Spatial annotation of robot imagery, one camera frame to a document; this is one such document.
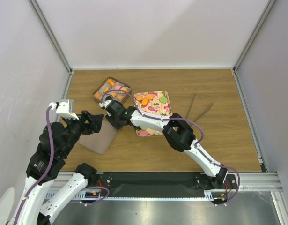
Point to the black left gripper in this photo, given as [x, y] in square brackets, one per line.
[94, 123]

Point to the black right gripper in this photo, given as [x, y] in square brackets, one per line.
[110, 118]

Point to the rose gold tin lid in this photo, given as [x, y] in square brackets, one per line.
[99, 142]

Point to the black sandwich cookie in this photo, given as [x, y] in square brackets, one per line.
[108, 97]

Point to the orange pumpkin cookie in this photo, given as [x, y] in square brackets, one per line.
[97, 94]
[113, 94]

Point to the orange squirrel cookie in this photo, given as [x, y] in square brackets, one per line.
[110, 82]
[144, 101]

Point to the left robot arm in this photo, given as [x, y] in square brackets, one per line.
[55, 144]

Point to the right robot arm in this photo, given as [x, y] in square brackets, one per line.
[177, 131]

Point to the rose gold cookie tin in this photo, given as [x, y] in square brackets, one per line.
[104, 84]

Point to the orange leaf cookie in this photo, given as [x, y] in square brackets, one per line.
[139, 97]

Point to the floral serving tray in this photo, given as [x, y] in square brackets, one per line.
[155, 106]

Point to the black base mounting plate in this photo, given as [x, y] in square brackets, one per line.
[162, 184]

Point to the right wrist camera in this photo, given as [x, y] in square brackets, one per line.
[105, 104]

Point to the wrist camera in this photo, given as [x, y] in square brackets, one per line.
[64, 108]
[105, 104]

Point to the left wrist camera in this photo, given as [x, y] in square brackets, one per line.
[64, 108]

